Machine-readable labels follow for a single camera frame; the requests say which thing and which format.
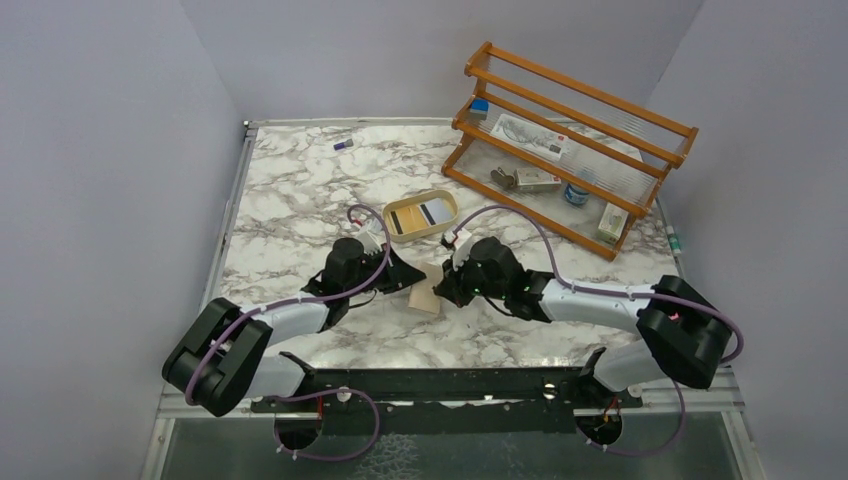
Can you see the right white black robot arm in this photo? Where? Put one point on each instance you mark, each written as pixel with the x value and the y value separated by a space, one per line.
pixel 680 335

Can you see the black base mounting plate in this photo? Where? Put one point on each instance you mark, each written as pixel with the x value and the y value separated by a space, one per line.
pixel 333 402

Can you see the small grey box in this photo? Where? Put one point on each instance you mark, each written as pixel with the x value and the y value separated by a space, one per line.
pixel 532 179

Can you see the beige oval tray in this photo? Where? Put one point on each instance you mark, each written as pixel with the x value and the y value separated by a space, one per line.
pixel 418 199

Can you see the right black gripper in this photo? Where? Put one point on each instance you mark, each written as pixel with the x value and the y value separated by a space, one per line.
pixel 452 277

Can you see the blue grey eraser block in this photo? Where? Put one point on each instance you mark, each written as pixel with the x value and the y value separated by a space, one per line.
pixel 478 109

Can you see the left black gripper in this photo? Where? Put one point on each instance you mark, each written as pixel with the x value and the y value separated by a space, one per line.
pixel 386 271

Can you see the green white small box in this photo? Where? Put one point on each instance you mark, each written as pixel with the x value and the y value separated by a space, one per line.
pixel 611 225

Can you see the yellow card with black stripe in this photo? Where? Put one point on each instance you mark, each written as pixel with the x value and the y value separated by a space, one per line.
pixel 407 219

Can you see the orange wooden shelf rack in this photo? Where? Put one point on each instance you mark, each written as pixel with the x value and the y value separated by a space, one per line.
pixel 585 163

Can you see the beige card holder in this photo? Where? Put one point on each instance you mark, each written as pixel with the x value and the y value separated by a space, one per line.
pixel 421 295

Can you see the clear printed packet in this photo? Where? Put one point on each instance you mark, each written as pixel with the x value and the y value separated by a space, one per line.
pixel 531 137

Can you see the metal binder clip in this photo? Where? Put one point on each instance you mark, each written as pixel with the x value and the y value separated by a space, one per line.
pixel 503 179

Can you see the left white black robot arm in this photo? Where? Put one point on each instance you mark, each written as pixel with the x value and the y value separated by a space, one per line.
pixel 221 359

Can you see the green white tube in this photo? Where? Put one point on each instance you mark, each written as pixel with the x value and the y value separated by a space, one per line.
pixel 673 240

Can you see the grey card in tray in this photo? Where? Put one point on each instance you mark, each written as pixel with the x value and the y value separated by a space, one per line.
pixel 436 211

